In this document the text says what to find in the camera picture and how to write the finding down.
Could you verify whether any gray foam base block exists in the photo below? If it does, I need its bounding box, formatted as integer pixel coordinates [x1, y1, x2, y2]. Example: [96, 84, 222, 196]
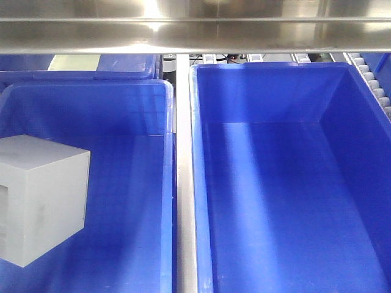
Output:
[1, 135, 91, 267]

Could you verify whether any blue target bin right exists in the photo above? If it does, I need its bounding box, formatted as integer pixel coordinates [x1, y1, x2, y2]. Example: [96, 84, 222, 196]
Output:
[191, 62, 390, 292]

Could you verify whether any blue target bin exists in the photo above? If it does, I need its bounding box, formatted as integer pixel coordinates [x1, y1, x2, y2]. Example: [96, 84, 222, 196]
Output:
[191, 62, 390, 292]
[1, 80, 176, 292]

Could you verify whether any blue target bin left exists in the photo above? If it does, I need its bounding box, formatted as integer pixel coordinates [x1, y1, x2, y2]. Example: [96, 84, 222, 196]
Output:
[1, 80, 176, 292]

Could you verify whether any blue bin behind left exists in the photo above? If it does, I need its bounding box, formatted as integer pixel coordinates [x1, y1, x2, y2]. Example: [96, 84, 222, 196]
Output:
[1, 54, 162, 84]

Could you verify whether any white roller track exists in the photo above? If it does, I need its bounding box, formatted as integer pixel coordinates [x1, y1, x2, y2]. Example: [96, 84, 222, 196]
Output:
[343, 52, 390, 120]

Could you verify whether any steel shelf beam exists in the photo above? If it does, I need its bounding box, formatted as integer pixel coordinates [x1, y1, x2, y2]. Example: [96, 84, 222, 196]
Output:
[1, 1, 390, 54]

